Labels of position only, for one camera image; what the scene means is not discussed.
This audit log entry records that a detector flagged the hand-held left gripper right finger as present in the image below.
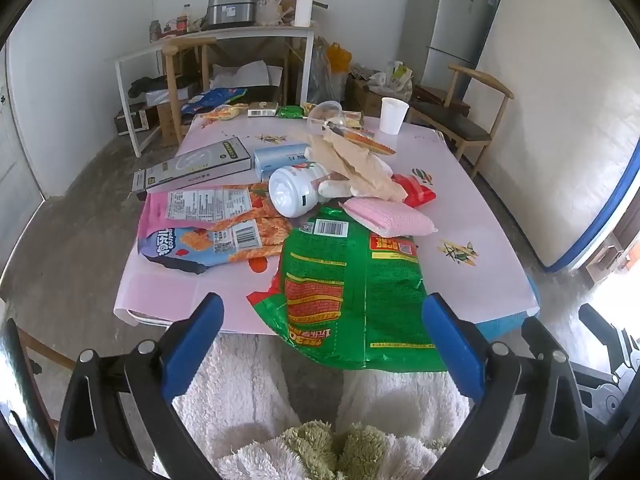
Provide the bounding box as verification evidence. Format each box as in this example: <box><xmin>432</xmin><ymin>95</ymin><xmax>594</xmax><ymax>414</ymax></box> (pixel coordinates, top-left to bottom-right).
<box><xmin>421</xmin><ymin>292</ymin><xmax>591</xmax><ymax>480</ymax></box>

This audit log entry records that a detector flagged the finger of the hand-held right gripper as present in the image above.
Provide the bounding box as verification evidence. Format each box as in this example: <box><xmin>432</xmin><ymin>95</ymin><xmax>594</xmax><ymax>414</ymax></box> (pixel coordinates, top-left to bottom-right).
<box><xmin>578</xmin><ymin>304</ymin><xmax>632</xmax><ymax>356</ymax></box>

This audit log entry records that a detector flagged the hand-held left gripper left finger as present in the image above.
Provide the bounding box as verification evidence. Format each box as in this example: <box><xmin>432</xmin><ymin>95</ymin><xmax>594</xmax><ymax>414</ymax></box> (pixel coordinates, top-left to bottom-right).
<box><xmin>54</xmin><ymin>292</ymin><xmax>226</xmax><ymax>480</ymax></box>

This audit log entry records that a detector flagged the pink sponge cloth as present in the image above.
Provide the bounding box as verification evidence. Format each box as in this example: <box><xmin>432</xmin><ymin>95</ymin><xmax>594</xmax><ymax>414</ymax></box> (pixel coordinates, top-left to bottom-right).
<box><xmin>340</xmin><ymin>196</ymin><xmax>438</xmax><ymax>237</ymax></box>

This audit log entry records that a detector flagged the blue medicine box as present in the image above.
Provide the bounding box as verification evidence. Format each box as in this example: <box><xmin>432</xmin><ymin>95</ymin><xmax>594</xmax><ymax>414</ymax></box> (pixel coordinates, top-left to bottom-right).
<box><xmin>253</xmin><ymin>143</ymin><xmax>311</xmax><ymax>182</ymax></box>

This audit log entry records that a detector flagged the purple orange snack bag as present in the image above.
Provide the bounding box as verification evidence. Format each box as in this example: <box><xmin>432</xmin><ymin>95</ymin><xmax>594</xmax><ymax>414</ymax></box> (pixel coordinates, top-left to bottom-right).
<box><xmin>137</xmin><ymin>215</ymin><xmax>293</xmax><ymax>276</ymax></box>

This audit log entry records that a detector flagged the green snack bag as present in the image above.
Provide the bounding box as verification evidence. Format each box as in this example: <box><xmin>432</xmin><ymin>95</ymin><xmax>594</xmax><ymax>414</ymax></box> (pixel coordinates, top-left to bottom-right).
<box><xmin>247</xmin><ymin>205</ymin><xmax>448</xmax><ymax>373</ymax></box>

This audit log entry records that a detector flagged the pink orange snack bag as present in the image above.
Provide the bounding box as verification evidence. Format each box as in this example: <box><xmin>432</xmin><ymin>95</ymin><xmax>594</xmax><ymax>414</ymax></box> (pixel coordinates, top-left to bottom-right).
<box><xmin>137</xmin><ymin>182</ymin><xmax>273</xmax><ymax>241</ymax></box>

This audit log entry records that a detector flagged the green fluffy cloth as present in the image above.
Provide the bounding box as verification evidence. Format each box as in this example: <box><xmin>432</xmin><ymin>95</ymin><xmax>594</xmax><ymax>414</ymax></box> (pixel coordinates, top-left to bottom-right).
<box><xmin>282</xmin><ymin>420</ymin><xmax>391</xmax><ymax>480</ymax></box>

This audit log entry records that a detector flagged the red snack packet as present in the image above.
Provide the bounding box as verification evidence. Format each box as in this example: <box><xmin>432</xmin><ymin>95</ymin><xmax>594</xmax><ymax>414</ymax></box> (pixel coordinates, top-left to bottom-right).
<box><xmin>391</xmin><ymin>172</ymin><xmax>437</xmax><ymax>208</ymax></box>

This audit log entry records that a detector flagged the grey flat box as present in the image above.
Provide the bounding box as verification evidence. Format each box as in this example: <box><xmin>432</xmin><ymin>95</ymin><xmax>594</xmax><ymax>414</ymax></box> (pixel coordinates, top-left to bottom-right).
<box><xmin>131</xmin><ymin>136</ymin><xmax>252</xmax><ymax>193</ymax></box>

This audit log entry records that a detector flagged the white plastic bottle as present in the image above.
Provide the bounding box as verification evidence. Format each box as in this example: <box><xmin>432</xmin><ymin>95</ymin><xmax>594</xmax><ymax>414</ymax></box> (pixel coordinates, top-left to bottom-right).
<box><xmin>268</xmin><ymin>161</ymin><xmax>333</xmax><ymax>219</ymax></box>

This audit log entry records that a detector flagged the white crumpled tissue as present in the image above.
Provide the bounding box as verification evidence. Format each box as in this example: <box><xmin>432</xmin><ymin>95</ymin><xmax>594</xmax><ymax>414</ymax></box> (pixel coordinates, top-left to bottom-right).
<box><xmin>319</xmin><ymin>179</ymin><xmax>354</xmax><ymax>200</ymax></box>

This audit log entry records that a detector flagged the brown paper bag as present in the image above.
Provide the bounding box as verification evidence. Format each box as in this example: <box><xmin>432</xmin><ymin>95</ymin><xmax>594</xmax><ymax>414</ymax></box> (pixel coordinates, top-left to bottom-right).
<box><xmin>305</xmin><ymin>130</ymin><xmax>408</xmax><ymax>203</ymax></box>

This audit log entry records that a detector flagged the white mattress blue edge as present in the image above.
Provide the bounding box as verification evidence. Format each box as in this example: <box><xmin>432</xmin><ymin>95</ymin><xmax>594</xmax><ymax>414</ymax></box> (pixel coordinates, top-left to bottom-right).
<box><xmin>462</xmin><ymin>0</ymin><xmax>640</xmax><ymax>273</ymax></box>

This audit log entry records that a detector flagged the orange striped wrapper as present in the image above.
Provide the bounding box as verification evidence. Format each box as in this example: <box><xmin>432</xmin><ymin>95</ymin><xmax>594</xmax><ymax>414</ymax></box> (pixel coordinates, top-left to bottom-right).
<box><xmin>327</xmin><ymin>125</ymin><xmax>397</xmax><ymax>157</ymax></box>

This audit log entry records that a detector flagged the wooden chair dark seat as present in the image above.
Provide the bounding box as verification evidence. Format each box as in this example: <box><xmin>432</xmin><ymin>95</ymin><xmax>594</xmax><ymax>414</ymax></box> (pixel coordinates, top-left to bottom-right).
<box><xmin>407</xmin><ymin>64</ymin><xmax>515</xmax><ymax>178</ymax></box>

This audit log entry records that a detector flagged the white paper cup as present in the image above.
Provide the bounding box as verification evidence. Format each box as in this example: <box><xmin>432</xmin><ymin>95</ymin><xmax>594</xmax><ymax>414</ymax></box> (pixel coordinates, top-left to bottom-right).
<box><xmin>379</xmin><ymin>96</ymin><xmax>410</xmax><ymax>135</ymax></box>

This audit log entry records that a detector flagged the white door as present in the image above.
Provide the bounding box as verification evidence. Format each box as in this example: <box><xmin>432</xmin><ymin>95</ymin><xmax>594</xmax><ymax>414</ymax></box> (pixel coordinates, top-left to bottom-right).
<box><xmin>0</xmin><ymin>45</ymin><xmax>43</xmax><ymax>281</ymax></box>

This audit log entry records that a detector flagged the cardboard box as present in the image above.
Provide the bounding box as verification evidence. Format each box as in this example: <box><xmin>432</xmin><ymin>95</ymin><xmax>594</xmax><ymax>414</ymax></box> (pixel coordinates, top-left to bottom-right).
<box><xmin>345</xmin><ymin>75</ymin><xmax>396</xmax><ymax>116</ymax></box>

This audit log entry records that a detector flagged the clear plastic cup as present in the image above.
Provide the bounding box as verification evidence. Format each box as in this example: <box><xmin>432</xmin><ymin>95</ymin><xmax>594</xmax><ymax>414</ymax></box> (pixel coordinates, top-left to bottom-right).
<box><xmin>306</xmin><ymin>101</ymin><xmax>345</xmax><ymax>133</ymax></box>

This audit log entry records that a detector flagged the black cloth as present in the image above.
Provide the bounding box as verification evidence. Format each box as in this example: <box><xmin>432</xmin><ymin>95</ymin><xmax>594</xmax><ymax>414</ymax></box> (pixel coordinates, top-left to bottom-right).
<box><xmin>127</xmin><ymin>76</ymin><xmax>171</xmax><ymax>98</ymax></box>

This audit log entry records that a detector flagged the white paper bag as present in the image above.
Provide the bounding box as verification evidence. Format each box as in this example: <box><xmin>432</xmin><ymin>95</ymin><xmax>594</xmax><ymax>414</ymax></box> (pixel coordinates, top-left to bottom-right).
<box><xmin>210</xmin><ymin>60</ymin><xmax>271</xmax><ymax>91</ymax></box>

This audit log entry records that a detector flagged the clear plastic bag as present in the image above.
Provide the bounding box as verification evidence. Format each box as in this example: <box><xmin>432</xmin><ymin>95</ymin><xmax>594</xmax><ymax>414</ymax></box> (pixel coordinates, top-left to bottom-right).
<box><xmin>307</xmin><ymin>37</ymin><xmax>346</xmax><ymax>106</ymax></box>

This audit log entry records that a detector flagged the yellow plastic bag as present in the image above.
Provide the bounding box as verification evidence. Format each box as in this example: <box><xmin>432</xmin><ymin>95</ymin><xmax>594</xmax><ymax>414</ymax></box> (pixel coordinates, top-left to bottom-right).
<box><xmin>326</xmin><ymin>42</ymin><xmax>352</xmax><ymax>73</ymax></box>

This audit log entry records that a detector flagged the white metal table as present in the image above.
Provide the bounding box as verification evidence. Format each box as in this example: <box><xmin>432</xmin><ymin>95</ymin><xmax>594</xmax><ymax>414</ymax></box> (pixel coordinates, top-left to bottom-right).
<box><xmin>114</xmin><ymin>25</ymin><xmax>318</xmax><ymax>158</ymax></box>

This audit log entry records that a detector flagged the grey fridge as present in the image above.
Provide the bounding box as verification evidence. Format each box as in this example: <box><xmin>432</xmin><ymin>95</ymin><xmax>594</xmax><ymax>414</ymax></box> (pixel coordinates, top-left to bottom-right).
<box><xmin>397</xmin><ymin>0</ymin><xmax>498</xmax><ymax>93</ymax></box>

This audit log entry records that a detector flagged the white plastic bag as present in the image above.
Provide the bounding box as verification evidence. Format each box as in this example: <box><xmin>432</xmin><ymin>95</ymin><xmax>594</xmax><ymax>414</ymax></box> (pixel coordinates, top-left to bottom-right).
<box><xmin>257</xmin><ymin>0</ymin><xmax>296</xmax><ymax>26</ymax></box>

